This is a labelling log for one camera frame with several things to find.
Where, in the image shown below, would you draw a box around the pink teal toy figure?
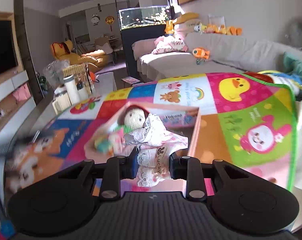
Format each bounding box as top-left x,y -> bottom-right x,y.
94,133 -> 114,155

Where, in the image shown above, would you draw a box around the grey sofa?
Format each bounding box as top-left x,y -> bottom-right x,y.
131,33 -> 302,86

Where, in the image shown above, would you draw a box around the yellow beanbag chair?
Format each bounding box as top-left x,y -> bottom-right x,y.
50,40 -> 109,74

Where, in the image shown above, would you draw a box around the teal cloth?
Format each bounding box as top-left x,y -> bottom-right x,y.
283,52 -> 302,86

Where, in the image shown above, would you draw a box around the glass fish tank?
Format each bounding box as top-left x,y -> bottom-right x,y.
118,5 -> 173,29

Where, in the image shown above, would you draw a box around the row of orange plush toys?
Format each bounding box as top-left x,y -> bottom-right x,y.
203,23 -> 243,36

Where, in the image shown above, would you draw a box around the colourful cartoon play mat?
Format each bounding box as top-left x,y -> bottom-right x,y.
0,71 -> 298,230

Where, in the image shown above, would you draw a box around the white thermos bottle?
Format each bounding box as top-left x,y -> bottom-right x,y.
63,74 -> 80,104

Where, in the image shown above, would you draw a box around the crochet doll with green sweater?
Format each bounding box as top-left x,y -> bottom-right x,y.
116,104 -> 150,136

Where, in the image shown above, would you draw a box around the pink booklet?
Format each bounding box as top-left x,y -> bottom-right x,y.
121,77 -> 142,84

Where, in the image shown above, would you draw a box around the soft tissue packet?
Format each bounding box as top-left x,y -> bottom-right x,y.
162,110 -> 199,128

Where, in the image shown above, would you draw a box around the pink checkered doll dress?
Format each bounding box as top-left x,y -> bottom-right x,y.
122,114 -> 189,187

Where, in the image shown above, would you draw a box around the wicker basket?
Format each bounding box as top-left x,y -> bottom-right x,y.
62,64 -> 89,81

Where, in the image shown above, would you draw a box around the pink gift box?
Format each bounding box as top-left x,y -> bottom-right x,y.
84,102 -> 201,193

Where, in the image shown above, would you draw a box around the white cup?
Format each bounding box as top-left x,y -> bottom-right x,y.
77,81 -> 90,101

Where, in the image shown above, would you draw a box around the red gold hanging ornament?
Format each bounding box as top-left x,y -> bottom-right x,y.
105,15 -> 116,32

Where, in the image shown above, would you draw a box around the white yellow duck plush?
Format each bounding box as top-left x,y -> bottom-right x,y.
192,22 -> 206,34

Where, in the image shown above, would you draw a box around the pink white blanket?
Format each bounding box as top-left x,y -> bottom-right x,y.
151,35 -> 188,55

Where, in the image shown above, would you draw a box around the yellow pillow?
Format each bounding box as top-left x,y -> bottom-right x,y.
174,12 -> 200,26

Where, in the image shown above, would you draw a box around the clear plastic bag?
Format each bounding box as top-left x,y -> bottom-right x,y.
43,60 -> 67,91

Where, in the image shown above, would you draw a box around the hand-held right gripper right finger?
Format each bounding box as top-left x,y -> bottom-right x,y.
168,155 -> 244,201

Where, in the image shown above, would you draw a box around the black television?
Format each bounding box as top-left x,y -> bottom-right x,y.
0,20 -> 18,80

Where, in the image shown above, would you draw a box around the orange fish plush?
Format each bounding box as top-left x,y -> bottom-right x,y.
192,47 -> 211,59

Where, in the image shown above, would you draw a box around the dark fish tank cabinet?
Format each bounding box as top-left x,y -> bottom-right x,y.
121,25 -> 167,77

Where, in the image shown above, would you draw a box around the cream pillow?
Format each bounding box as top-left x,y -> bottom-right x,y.
174,21 -> 199,39

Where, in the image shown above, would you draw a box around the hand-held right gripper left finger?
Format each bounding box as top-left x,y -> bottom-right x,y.
58,152 -> 139,201

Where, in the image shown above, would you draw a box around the orange plush animal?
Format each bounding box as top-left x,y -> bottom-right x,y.
164,20 -> 176,36

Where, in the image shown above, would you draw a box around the white lidded jug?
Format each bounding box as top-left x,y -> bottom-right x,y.
52,90 -> 72,114

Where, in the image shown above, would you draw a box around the dining chairs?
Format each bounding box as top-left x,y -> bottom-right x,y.
93,36 -> 124,61

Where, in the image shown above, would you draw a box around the blue white cloth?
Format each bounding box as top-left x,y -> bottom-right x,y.
259,71 -> 302,91

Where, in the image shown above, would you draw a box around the cartoon wall clock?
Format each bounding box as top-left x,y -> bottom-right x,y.
90,13 -> 103,27

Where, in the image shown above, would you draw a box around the white tv cabinet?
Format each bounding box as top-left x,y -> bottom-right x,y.
0,69 -> 33,141

